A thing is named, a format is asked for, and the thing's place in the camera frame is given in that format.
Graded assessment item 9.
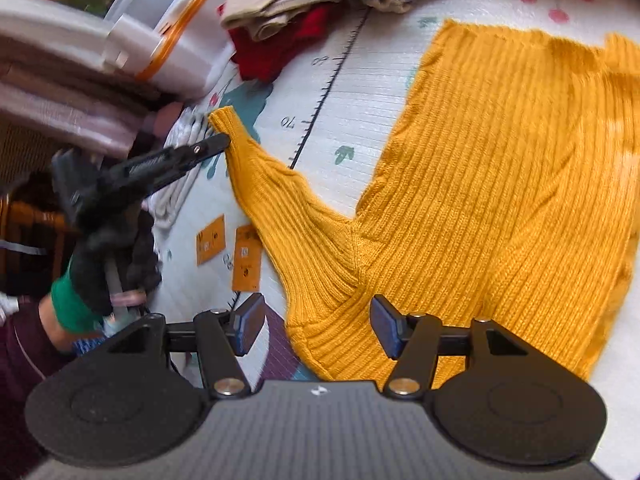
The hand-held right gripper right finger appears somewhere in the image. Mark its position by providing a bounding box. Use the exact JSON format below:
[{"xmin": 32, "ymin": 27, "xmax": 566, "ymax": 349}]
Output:
[{"xmin": 370, "ymin": 293, "xmax": 532, "ymax": 402}]

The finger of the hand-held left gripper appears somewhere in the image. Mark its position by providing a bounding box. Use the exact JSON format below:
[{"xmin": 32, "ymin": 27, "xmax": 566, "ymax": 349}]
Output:
[{"xmin": 164, "ymin": 131, "xmax": 232, "ymax": 175}]

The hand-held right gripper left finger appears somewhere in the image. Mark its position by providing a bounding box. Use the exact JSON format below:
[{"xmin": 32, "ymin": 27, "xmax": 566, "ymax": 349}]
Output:
[{"xmin": 106, "ymin": 291, "xmax": 268, "ymax": 402}]

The yellow knit sweater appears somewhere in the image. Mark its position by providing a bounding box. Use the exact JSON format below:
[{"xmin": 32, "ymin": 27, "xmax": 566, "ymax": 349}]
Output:
[{"xmin": 207, "ymin": 19, "xmax": 640, "ymax": 383}]

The person's left forearm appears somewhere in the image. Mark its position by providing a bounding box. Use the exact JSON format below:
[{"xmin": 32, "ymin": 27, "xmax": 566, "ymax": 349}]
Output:
[{"xmin": 0, "ymin": 260, "xmax": 108, "ymax": 476}]

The person's left hand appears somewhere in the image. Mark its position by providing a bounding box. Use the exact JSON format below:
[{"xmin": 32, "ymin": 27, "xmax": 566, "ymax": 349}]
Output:
[{"xmin": 66, "ymin": 209, "xmax": 163, "ymax": 318}]

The pink plush item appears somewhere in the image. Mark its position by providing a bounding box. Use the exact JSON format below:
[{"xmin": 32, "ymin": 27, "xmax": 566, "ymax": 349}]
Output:
[{"xmin": 154, "ymin": 101, "xmax": 187, "ymax": 137}]

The orange paper tag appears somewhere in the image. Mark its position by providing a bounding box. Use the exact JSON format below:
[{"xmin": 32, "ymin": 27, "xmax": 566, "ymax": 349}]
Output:
[
  {"xmin": 231, "ymin": 224, "xmax": 264, "ymax": 294},
  {"xmin": 195, "ymin": 214, "xmax": 228, "ymax": 267}
]

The brown woven screen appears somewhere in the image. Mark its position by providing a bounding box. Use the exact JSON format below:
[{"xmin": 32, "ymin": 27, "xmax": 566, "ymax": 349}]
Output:
[{"xmin": 0, "ymin": 120, "xmax": 56, "ymax": 186}]

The pinkish brown curtain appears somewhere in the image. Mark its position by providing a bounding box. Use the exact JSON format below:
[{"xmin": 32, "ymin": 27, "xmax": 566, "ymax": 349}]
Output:
[{"xmin": 0, "ymin": 0, "xmax": 168, "ymax": 161}]

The white orange-rimmed storage box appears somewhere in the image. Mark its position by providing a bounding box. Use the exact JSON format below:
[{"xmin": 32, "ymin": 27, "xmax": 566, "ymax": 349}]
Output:
[{"xmin": 102, "ymin": 0, "xmax": 238, "ymax": 102}]

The red garment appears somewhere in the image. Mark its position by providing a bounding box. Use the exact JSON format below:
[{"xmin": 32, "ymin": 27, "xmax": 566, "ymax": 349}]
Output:
[{"xmin": 227, "ymin": 2, "xmax": 346, "ymax": 83}]

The pale pink beige garment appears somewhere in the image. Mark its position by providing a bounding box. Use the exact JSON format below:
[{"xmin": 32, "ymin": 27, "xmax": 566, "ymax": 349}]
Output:
[{"xmin": 220, "ymin": 0, "xmax": 321, "ymax": 43}]

